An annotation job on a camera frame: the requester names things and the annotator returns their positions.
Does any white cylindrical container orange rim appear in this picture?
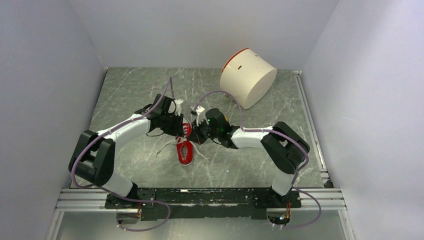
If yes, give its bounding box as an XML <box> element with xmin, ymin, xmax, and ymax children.
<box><xmin>219</xmin><ymin>48</ymin><xmax>278</xmax><ymax>109</ymax></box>

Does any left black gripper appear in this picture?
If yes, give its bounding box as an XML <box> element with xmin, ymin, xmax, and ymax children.
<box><xmin>161</xmin><ymin>110</ymin><xmax>185</xmax><ymax>137</ymax></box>

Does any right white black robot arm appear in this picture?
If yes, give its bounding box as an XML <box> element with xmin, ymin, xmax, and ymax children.
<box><xmin>187</xmin><ymin>107</ymin><xmax>310</xmax><ymax>207</ymax></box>

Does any aluminium frame rail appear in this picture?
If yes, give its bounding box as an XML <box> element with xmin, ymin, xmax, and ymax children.
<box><xmin>46</xmin><ymin>67</ymin><xmax>354</xmax><ymax>240</ymax></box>

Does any red canvas sneaker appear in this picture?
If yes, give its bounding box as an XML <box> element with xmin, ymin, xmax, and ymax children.
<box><xmin>175</xmin><ymin>121</ymin><xmax>194</xmax><ymax>166</ymax></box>

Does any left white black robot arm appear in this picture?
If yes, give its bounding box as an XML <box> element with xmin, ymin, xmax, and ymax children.
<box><xmin>68</xmin><ymin>94</ymin><xmax>184</xmax><ymax>208</ymax></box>

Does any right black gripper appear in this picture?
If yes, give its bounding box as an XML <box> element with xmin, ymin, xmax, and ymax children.
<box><xmin>187</xmin><ymin>116</ymin><xmax>221</xmax><ymax>145</ymax></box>

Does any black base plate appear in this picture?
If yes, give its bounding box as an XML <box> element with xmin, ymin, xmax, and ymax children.
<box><xmin>104</xmin><ymin>187</ymin><xmax>302</xmax><ymax>221</ymax></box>

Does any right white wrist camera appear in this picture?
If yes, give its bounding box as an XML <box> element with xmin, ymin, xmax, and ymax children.
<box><xmin>191</xmin><ymin>105</ymin><xmax>206</xmax><ymax>127</ymax></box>

